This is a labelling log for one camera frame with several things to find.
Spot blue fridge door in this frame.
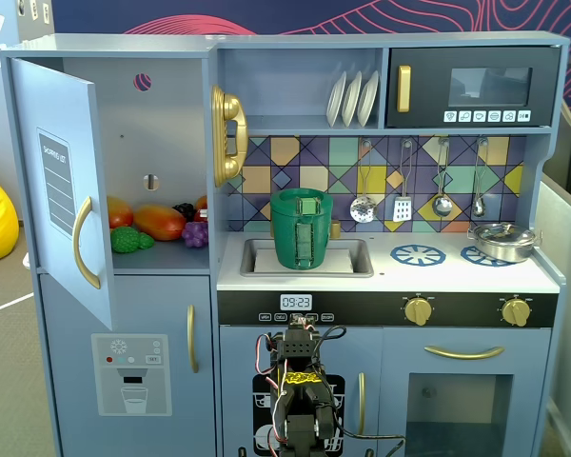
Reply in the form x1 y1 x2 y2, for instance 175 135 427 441
9 57 116 331

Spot steel spoon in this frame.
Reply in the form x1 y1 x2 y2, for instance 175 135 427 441
471 136 488 218

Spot grey sink basin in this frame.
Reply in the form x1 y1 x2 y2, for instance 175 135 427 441
239 237 376 280

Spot gold oven handle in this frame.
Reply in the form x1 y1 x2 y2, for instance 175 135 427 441
423 345 506 361

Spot gold toy phone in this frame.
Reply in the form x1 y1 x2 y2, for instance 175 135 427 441
210 85 250 189

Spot white toy plate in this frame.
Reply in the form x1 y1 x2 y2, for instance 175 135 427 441
341 70 364 129
356 70 381 128
325 70 348 129

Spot small toy mango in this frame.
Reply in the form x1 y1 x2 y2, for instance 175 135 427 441
106 195 135 230

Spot green toy vegetable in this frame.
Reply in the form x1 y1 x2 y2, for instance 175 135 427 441
109 225 156 255

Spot gold freezer door handle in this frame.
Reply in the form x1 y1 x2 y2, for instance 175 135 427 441
186 304 201 374

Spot steel slotted spatula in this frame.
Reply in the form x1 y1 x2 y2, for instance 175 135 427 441
391 137 415 224

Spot dark toy blackberry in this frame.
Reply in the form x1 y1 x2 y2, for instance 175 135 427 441
172 202 197 223

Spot black power cable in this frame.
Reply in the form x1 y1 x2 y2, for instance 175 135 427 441
341 418 406 457

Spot large toy mango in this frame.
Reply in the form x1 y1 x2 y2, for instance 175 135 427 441
132 204 188 242

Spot green recipient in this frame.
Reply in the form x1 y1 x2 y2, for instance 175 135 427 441
269 205 335 271

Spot steel skimmer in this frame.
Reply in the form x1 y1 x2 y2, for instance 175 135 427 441
349 137 380 224

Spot steel pot with lid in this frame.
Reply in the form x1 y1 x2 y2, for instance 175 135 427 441
466 222 543 265

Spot grey desk divider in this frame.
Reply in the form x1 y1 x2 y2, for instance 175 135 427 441
535 180 571 451

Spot black toy microwave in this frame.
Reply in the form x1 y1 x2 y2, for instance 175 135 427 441
384 46 562 129

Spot gold fridge door handle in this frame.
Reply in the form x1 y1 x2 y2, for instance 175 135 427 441
71 195 103 290

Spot gold stove knob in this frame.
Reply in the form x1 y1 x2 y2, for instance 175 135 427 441
500 296 530 328
404 295 434 328

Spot gold microwave handle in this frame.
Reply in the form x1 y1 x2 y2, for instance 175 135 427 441
397 65 412 114

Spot steel ladle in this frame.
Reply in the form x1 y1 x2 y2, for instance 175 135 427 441
431 137 454 217

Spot purple toy grapes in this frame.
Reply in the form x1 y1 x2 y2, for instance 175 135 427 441
181 220 210 249

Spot blue toy kitchen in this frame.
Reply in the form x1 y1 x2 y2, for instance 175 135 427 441
0 31 571 457

